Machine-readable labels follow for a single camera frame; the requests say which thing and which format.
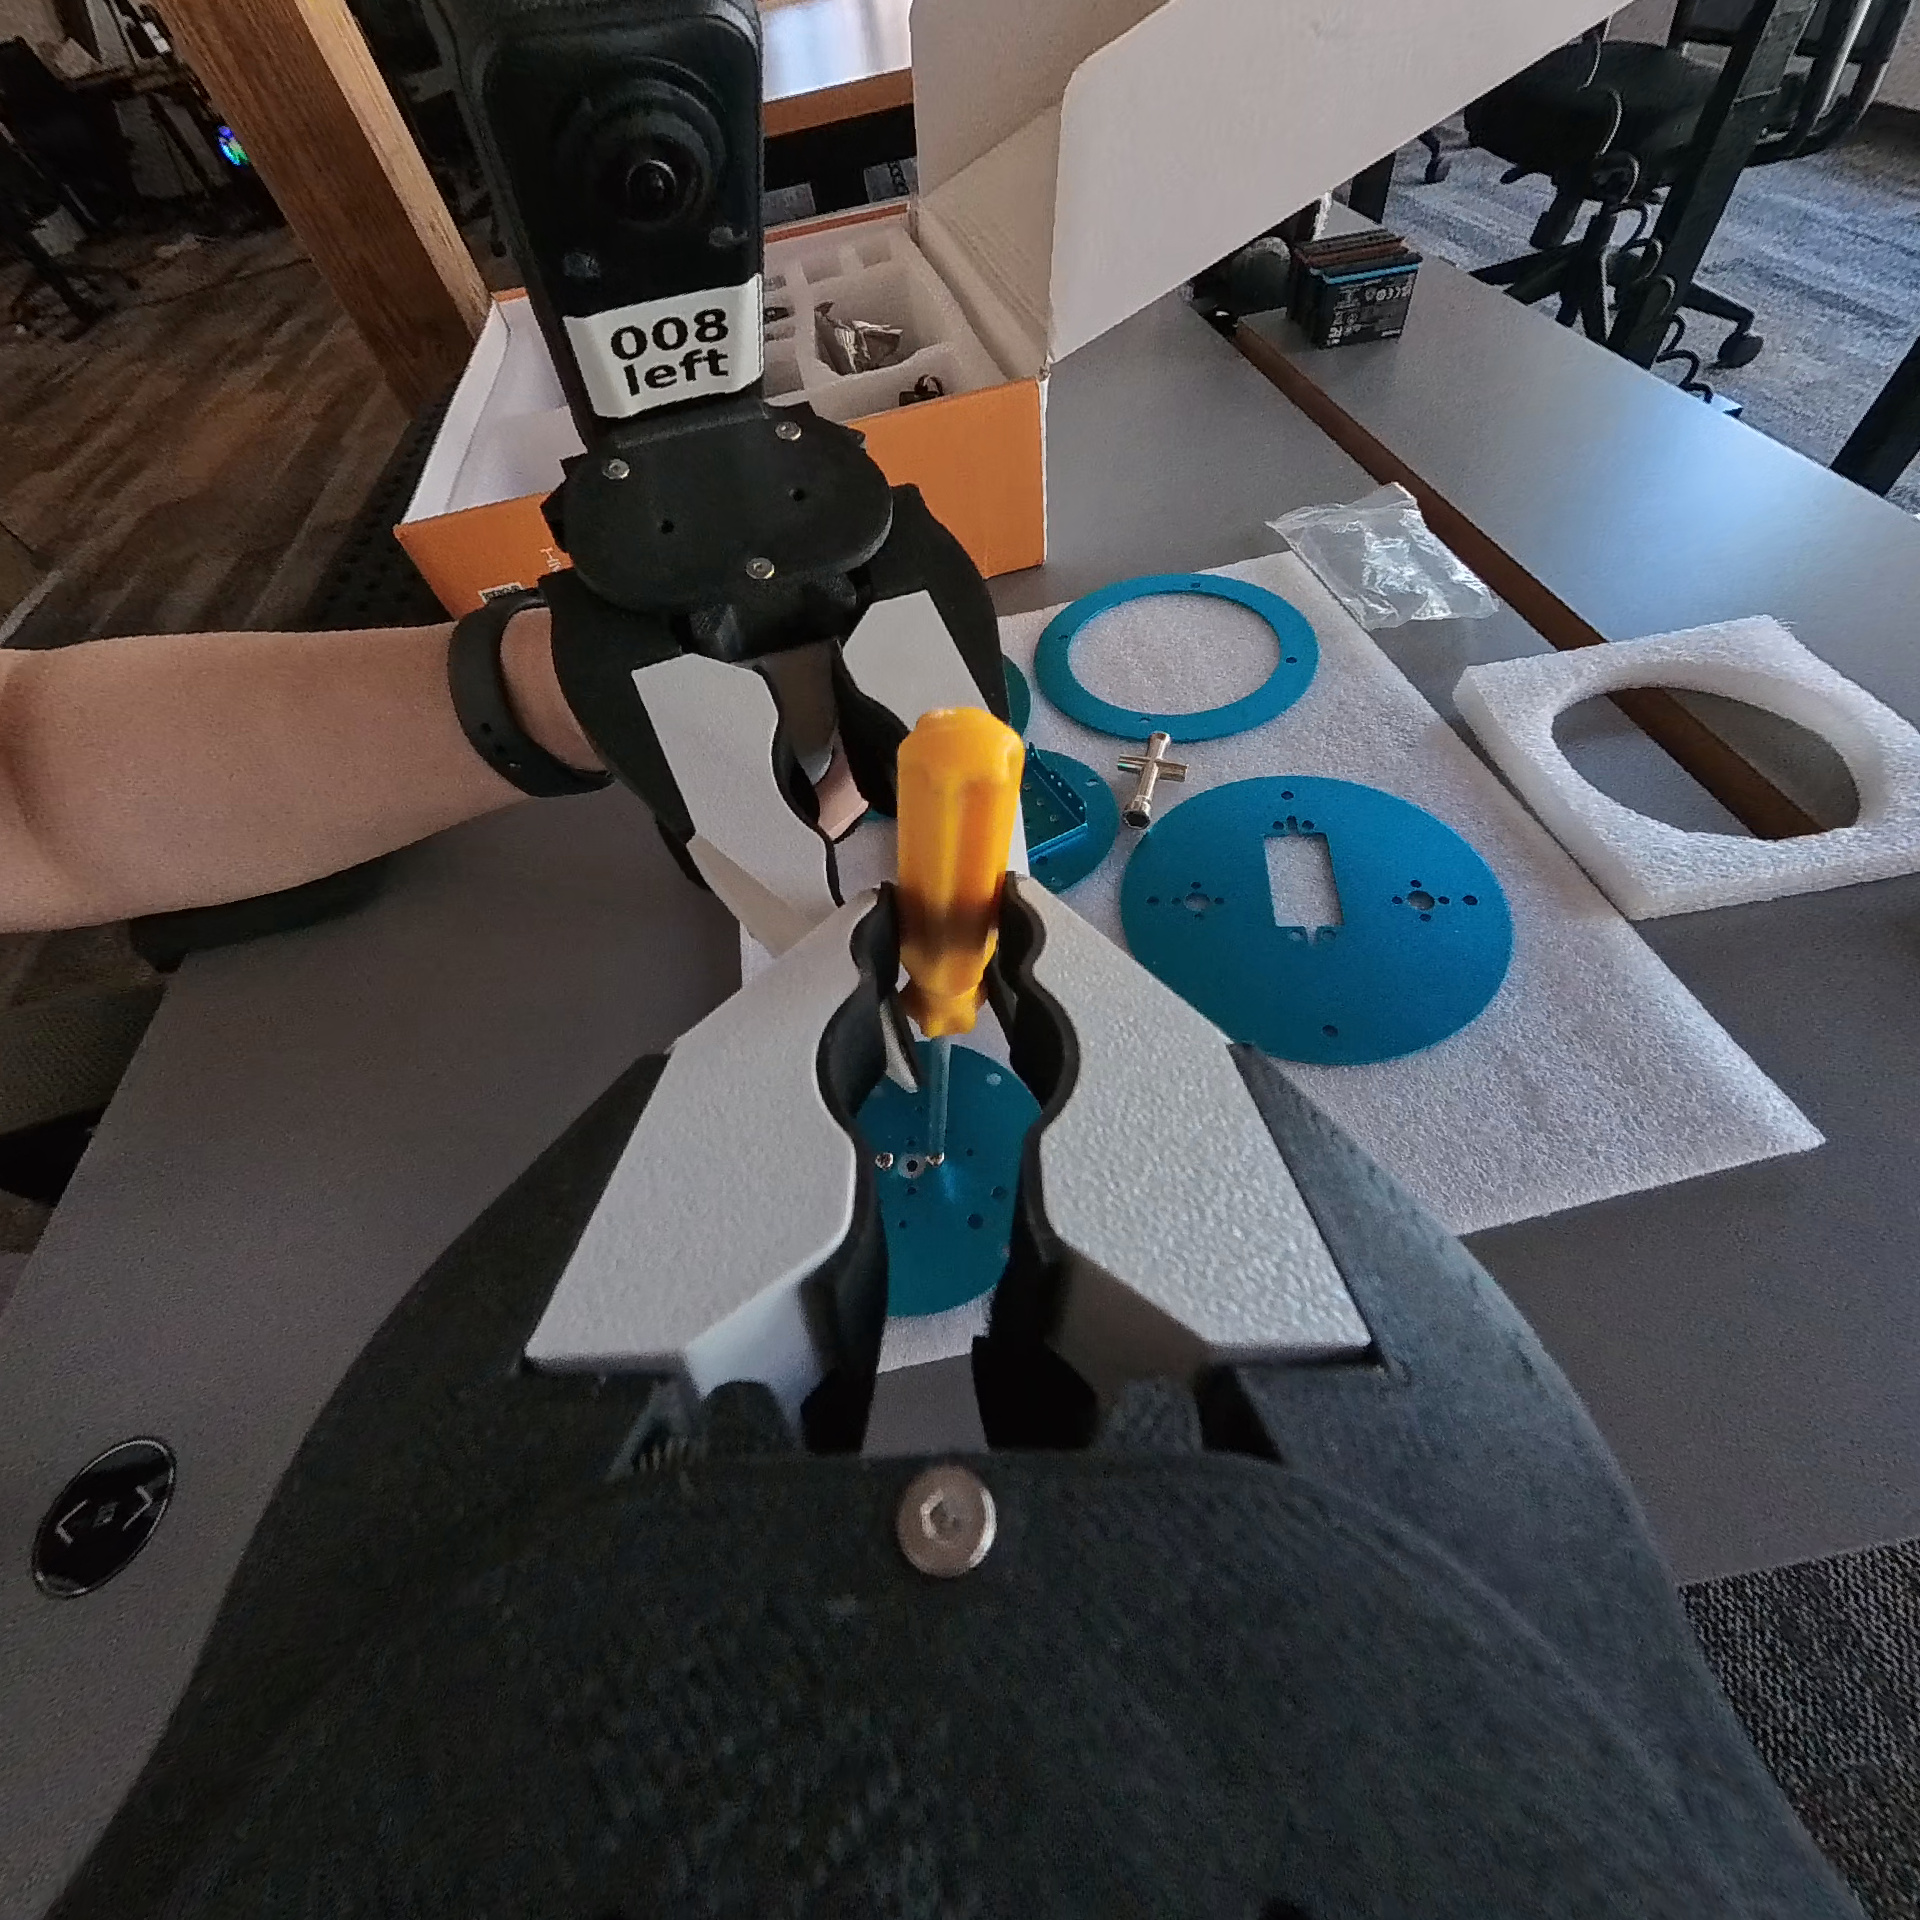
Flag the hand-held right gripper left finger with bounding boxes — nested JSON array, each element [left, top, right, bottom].
[[525, 890, 908, 1418]]

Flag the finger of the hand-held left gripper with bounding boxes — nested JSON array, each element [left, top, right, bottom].
[[631, 643, 874, 963], [826, 594, 1008, 827]]

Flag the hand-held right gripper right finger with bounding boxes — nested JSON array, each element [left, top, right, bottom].
[[992, 890, 1387, 1418]]

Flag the yellow handled screwdriver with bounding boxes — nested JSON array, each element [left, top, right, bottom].
[[881, 708, 1042, 1186]]

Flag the small blue round plate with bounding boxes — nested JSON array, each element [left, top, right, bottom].
[[856, 1035, 1047, 1316]]

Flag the grey desk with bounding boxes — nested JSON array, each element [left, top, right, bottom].
[[0, 286, 1920, 1834], [1233, 257, 1920, 841]]

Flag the round black desk grommet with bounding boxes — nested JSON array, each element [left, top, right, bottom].
[[32, 1437, 178, 1601]]

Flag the person's left hand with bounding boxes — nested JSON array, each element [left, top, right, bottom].
[[516, 611, 639, 778]]

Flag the orange cardboard box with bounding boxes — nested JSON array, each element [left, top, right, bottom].
[[397, 0, 1624, 618]]

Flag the brown wooden table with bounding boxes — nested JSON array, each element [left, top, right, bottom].
[[760, 0, 916, 137]]

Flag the small metal parts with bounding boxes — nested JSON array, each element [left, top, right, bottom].
[[805, 295, 916, 378]]

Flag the metal cross wrench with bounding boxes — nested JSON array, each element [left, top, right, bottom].
[[1117, 729, 1194, 831]]

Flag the large blue round plate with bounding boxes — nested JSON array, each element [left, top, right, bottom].
[[1121, 775, 1519, 1067]]

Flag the wooden pillar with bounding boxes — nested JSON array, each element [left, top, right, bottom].
[[151, 0, 496, 423]]

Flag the white foam sheet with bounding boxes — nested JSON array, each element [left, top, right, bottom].
[[736, 550, 1826, 1239]]

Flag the clear plastic bag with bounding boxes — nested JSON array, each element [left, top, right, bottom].
[[1267, 481, 1501, 634]]

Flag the black rounded object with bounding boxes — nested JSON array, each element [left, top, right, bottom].
[[1192, 236, 1299, 319]]

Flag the small black box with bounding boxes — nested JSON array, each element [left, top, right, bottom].
[[1291, 226, 1421, 347]]

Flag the black office chair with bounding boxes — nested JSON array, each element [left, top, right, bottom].
[[1472, 0, 1801, 378]]

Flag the blue disc with bracket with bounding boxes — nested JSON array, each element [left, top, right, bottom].
[[1021, 745, 1128, 893]]

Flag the white foam frame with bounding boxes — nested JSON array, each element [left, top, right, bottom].
[[1455, 614, 1920, 923]]

